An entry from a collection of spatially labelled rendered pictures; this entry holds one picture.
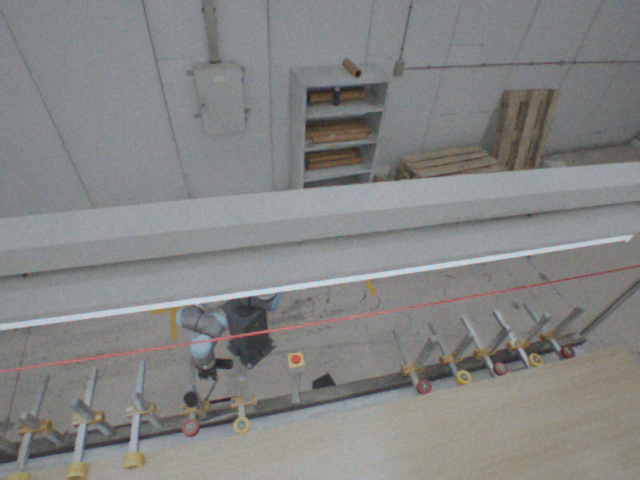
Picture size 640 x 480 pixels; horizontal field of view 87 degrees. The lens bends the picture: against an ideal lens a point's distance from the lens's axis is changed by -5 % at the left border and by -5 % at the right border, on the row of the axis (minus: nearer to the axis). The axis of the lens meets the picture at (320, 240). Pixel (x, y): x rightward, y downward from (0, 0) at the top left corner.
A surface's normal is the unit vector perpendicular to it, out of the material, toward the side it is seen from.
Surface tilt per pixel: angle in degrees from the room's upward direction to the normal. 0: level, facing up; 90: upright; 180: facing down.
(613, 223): 61
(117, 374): 0
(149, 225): 0
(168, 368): 0
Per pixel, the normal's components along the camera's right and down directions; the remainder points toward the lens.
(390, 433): 0.06, -0.70
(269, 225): 0.22, 0.70
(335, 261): 0.22, 0.27
